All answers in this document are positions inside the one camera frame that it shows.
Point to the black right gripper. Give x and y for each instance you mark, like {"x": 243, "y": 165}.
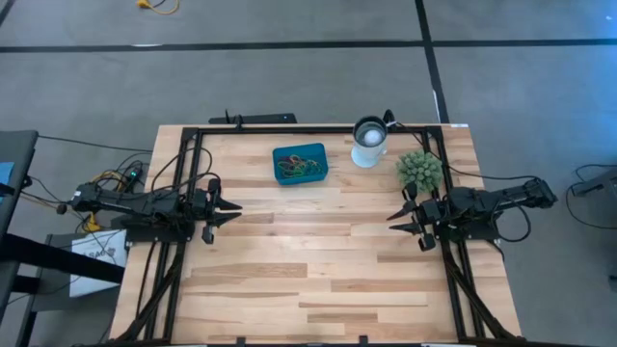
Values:
{"x": 434, "y": 214}

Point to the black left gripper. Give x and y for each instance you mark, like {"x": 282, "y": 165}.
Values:
{"x": 205, "y": 209}

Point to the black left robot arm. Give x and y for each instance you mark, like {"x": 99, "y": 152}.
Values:
{"x": 144, "y": 205}

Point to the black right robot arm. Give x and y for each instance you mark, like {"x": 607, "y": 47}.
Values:
{"x": 501, "y": 197}

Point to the teal plastic bin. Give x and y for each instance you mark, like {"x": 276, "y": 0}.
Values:
{"x": 313, "y": 150}

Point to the green spiky plant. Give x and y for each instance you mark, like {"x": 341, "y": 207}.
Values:
{"x": 419, "y": 168}

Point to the white cylindrical cup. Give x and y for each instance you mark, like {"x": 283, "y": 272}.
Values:
{"x": 366, "y": 159}

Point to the white ball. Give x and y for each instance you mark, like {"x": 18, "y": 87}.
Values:
{"x": 373, "y": 139}

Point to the black box with green light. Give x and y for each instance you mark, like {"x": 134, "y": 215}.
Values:
{"x": 133, "y": 172}

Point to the black flat device box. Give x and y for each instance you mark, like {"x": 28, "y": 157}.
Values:
{"x": 265, "y": 118}

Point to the white paper sign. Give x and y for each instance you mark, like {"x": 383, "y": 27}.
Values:
{"x": 103, "y": 239}

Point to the black support beam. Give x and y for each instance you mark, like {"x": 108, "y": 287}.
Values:
{"x": 48, "y": 255}

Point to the dark grey desk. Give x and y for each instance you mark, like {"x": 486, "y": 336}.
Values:
{"x": 19, "y": 149}

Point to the blue paper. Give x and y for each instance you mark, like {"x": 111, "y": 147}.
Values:
{"x": 6, "y": 176}

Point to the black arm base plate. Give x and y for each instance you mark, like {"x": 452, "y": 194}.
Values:
{"x": 159, "y": 235}
{"x": 482, "y": 233}

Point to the black aluminium table frame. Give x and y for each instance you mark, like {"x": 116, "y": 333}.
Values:
{"x": 313, "y": 130}

